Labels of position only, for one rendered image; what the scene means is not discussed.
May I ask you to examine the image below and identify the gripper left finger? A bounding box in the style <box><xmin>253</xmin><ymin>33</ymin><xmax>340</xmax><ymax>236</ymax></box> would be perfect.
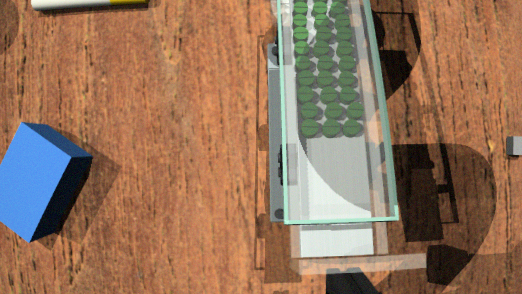
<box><xmin>326</xmin><ymin>273</ymin><xmax>357</xmax><ymax>294</ymax></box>

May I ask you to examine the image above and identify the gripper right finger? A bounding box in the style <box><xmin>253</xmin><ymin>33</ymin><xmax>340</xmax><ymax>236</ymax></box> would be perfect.
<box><xmin>345</xmin><ymin>272</ymin><xmax>382</xmax><ymax>294</ymax></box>

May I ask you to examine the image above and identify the white cylinder with yellow cap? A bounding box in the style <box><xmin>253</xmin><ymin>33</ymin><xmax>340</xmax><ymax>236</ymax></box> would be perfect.
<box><xmin>31</xmin><ymin>0</ymin><xmax>149</xmax><ymax>11</ymax></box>

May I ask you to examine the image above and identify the blue rectangular block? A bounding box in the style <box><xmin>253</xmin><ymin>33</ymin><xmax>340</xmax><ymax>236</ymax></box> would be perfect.
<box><xmin>0</xmin><ymin>122</ymin><xmax>93</xmax><ymax>243</ymax></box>

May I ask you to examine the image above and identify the small grey cube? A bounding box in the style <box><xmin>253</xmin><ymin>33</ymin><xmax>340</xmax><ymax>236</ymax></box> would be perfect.
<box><xmin>506</xmin><ymin>136</ymin><xmax>522</xmax><ymax>155</ymax></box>

